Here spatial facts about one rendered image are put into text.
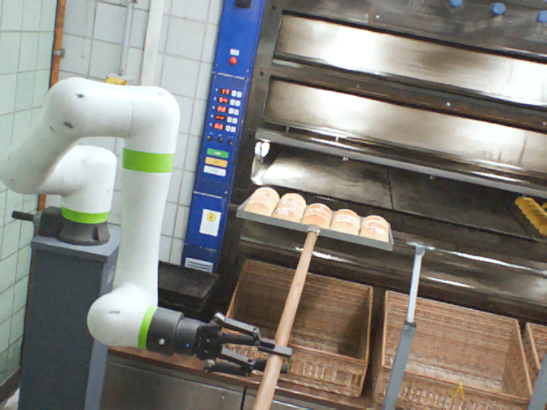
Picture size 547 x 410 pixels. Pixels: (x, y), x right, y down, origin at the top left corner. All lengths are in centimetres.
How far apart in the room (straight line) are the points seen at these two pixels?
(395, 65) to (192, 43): 81
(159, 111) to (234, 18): 142
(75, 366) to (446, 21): 186
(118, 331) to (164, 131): 43
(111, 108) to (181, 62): 151
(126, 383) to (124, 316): 132
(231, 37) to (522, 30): 112
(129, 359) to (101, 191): 101
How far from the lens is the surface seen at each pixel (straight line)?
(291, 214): 248
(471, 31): 295
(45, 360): 208
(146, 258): 161
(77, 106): 148
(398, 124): 293
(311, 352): 266
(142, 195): 157
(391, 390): 261
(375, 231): 249
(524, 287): 314
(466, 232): 304
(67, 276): 196
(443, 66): 292
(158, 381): 278
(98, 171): 190
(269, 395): 135
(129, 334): 152
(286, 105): 294
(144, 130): 154
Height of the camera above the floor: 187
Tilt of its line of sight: 15 degrees down
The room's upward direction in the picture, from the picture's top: 11 degrees clockwise
